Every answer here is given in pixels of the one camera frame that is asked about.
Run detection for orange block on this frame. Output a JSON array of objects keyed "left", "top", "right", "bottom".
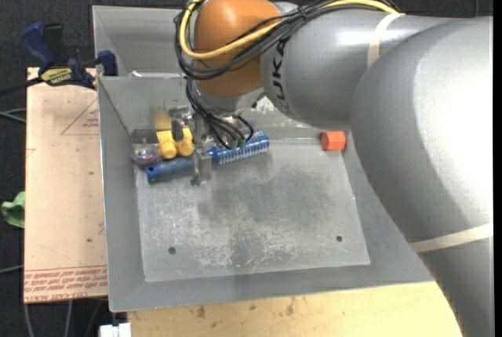
[{"left": 319, "top": 131, "right": 347, "bottom": 151}]

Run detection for blue dish brush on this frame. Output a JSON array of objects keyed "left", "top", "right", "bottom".
[{"left": 145, "top": 132, "right": 271, "bottom": 183}]

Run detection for yellow and black toy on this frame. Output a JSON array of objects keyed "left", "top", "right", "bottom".
[{"left": 155, "top": 118, "right": 195, "bottom": 161}]

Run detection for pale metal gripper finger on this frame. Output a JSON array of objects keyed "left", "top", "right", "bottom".
[
  {"left": 200, "top": 153, "right": 213, "bottom": 183},
  {"left": 190, "top": 150, "right": 202, "bottom": 187}
]

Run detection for brown cardboard board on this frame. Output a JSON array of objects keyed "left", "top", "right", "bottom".
[{"left": 23, "top": 67, "right": 109, "bottom": 304}]

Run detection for clear purple spinning top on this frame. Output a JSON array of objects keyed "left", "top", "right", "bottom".
[{"left": 131, "top": 139, "right": 161, "bottom": 168}]

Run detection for grey metal bin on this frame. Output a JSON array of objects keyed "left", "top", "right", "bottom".
[{"left": 92, "top": 5, "right": 437, "bottom": 313}]

